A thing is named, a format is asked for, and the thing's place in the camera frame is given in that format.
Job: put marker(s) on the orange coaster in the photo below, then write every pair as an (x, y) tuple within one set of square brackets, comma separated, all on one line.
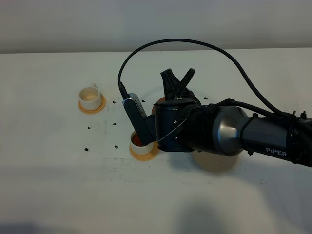
[(92, 107), (146, 157)]

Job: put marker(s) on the white teacup centre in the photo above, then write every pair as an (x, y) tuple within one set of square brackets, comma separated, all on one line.
[(137, 145)]

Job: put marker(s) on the brown clay teapot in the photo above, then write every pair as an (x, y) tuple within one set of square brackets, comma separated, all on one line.
[(160, 100)]

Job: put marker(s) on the beige round teapot coaster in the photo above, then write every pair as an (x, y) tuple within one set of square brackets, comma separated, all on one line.
[(213, 162)]

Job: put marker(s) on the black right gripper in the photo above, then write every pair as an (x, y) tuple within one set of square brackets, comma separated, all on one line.
[(172, 114)]

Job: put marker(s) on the white teacup far left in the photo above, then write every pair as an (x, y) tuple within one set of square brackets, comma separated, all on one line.
[(89, 93)]

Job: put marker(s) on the orange coaster far left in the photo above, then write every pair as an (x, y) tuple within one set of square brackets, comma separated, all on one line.
[(92, 107)]

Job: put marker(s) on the white teacup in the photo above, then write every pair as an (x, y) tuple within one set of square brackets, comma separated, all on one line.
[(137, 145), (89, 93)]

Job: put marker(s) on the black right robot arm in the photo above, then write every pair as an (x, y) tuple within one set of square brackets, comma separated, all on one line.
[(227, 128)]

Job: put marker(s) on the orange coaster centre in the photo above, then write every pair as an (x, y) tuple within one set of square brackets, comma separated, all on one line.
[(146, 157)]

